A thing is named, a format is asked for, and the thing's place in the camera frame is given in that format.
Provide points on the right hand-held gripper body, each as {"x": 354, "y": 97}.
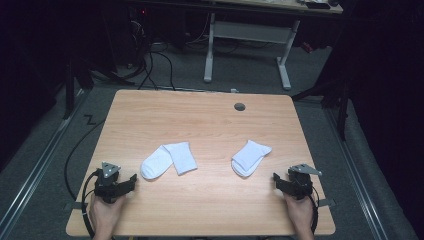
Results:
{"x": 301, "y": 186}

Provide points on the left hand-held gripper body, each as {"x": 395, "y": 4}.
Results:
{"x": 106, "y": 188}

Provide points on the white sock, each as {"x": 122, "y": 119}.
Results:
{"x": 166, "y": 160}
{"x": 249, "y": 158}

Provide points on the person's left hand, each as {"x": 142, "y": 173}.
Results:
{"x": 105, "y": 215}

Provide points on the person's right hand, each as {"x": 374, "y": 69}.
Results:
{"x": 301, "y": 215}

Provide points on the grey tape piece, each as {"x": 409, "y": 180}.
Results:
{"x": 77, "y": 205}
{"x": 326, "y": 202}

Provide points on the black metal stand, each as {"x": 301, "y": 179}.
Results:
{"x": 69, "y": 93}
{"x": 343, "y": 113}

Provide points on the grey round table grommet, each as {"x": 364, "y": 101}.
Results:
{"x": 239, "y": 107}

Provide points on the small white table clip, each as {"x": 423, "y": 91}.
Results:
{"x": 234, "y": 90}

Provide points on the small red object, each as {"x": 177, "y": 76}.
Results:
{"x": 307, "y": 47}

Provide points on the dark curtain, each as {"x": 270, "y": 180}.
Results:
{"x": 26, "y": 50}
{"x": 393, "y": 83}

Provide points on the black computer tower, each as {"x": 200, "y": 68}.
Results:
{"x": 138, "y": 36}

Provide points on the desk with white metal legs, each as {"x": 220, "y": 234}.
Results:
{"x": 253, "y": 31}

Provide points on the black device on desk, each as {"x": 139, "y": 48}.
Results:
{"x": 318, "y": 5}

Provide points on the metal floor rail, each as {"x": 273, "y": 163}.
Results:
{"x": 36, "y": 166}
{"x": 358, "y": 173}

